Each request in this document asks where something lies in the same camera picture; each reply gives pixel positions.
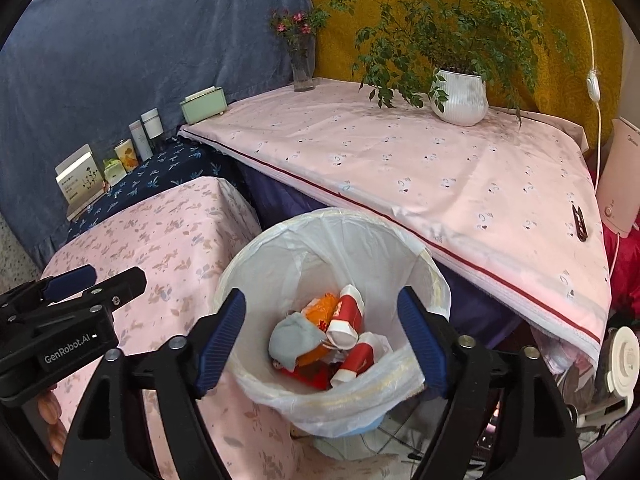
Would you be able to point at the white ribbed plant pot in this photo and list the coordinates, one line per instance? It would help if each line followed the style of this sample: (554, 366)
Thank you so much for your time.
(459, 99)

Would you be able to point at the red paper cup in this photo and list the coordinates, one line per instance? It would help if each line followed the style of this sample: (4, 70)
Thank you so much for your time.
(345, 325)
(368, 350)

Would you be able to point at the white round device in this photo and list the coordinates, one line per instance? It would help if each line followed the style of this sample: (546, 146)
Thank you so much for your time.
(622, 368)

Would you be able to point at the glass vase pink flowers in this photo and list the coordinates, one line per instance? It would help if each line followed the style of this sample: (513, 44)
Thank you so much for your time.
(299, 30)

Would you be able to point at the yellow backdrop cloth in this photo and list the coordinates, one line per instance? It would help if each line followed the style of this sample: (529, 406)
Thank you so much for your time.
(591, 95)

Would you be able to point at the orange plastic wrapper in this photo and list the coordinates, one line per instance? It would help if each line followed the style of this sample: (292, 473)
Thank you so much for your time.
(320, 313)

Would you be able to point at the green potted plant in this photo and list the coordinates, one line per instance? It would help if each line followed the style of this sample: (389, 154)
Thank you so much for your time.
(394, 48)

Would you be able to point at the pink white appliance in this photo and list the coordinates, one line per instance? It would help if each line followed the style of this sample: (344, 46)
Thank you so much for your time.
(618, 192)

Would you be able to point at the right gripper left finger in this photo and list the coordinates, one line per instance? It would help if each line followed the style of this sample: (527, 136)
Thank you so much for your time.
(213, 339)

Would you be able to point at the person's left hand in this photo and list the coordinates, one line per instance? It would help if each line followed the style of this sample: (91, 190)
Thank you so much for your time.
(50, 411)

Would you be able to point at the small green white box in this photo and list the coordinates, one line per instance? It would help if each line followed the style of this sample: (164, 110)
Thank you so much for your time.
(114, 171)

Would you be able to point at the navy floral tablecloth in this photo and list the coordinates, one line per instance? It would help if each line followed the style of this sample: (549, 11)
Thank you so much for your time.
(180, 161)

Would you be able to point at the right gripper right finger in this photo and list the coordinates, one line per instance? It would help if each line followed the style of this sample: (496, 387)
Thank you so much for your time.
(422, 330)

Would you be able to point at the dark red scrunchie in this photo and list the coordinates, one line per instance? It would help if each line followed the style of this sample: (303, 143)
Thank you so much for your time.
(316, 375)

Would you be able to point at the white jar container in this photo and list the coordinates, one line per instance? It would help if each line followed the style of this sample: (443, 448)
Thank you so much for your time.
(152, 123)

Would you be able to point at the white open gift box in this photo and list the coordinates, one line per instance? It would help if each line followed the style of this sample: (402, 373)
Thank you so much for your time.
(80, 181)

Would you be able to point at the mint green tissue box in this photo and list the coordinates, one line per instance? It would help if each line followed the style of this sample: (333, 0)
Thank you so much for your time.
(203, 104)

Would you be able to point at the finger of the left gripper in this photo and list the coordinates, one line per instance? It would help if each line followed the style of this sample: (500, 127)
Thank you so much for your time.
(61, 286)
(112, 294)

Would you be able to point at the tall white bottle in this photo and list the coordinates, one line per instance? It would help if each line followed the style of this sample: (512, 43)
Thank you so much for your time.
(141, 141)

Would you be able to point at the grey drawstring pouch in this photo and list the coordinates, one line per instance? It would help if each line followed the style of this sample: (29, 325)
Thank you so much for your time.
(293, 337)

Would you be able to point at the orange print can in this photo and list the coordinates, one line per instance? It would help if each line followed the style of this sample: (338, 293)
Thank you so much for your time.
(127, 155)

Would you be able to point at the pink bird print tablecloth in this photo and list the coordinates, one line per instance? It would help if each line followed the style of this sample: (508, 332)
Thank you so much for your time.
(493, 202)

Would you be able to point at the blue backdrop cloth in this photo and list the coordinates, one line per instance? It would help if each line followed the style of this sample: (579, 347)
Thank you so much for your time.
(79, 72)

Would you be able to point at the white lined trash bin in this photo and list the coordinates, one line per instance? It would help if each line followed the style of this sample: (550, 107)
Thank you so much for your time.
(343, 411)

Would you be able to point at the pink rabbit print tablecloth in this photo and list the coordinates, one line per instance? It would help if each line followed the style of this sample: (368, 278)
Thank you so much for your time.
(183, 239)

